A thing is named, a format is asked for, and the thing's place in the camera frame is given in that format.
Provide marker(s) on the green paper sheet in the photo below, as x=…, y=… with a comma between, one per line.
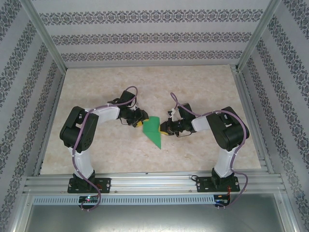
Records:
x=150, y=128

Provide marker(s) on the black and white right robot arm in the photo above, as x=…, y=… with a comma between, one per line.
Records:
x=229, y=135

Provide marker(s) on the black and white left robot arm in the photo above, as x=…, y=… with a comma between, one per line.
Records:
x=70, y=135

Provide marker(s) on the grey sheet metal panel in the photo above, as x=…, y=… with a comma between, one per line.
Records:
x=154, y=217

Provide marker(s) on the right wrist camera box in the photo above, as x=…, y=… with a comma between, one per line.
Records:
x=172, y=113

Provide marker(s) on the aluminium mounting rail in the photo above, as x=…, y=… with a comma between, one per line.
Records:
x=149, y=181

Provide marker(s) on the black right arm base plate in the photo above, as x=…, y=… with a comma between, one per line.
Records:
x=202, y=184

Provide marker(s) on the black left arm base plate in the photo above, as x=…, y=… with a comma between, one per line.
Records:
x=106, y=184

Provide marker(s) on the aluminium side rail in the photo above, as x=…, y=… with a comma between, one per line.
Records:
x=54, y=106
x=251, y=101

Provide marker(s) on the aluminium frame post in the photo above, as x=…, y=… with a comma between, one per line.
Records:
x=258, y=36
x=48, y=41

